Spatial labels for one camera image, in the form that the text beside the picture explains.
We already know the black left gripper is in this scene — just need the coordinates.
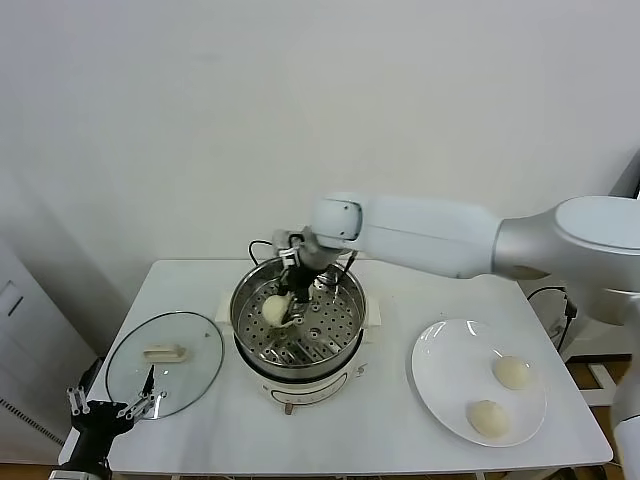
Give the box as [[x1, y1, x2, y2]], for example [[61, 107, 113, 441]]
[[66, 363, 157, 469]]

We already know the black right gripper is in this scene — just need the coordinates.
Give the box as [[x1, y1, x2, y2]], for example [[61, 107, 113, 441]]
[[277, 249, 327, 327]]

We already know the white steamed baozi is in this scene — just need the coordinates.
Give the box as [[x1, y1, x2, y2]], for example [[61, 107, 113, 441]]
[[465, 398, 512, 441], [262, 294, 292, 330], [492, 355, 534, 391]]

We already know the round glass pot lid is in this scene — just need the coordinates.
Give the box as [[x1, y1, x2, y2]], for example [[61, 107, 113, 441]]
[[104, 311, 225, 420]]

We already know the stainless steel steamer basket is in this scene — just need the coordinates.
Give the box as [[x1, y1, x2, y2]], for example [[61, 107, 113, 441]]
[[229, 253, 367, 381]]

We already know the white electric cooking pot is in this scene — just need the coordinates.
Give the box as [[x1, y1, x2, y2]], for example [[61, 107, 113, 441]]
[[214, 292, 384, 416]]

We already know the white cabinet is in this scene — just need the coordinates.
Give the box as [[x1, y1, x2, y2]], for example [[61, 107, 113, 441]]
[[0, 234, 104, 464]]

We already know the large white plate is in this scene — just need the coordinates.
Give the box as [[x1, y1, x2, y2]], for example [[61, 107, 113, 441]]
[[410, 318, 548, 448]]

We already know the white side desk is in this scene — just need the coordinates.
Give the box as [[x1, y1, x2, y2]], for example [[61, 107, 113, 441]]
[[587, 362, 626, 409]]

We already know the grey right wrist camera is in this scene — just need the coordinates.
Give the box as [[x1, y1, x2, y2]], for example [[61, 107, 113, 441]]
[[271, 228, 307, 262]]

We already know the black pot power cord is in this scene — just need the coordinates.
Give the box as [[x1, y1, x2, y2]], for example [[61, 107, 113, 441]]
[[247, 240, 281, 267]]

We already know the black power adapter cable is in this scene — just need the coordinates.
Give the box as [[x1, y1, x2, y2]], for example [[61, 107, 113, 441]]
[[527, 285, 579, 352]]

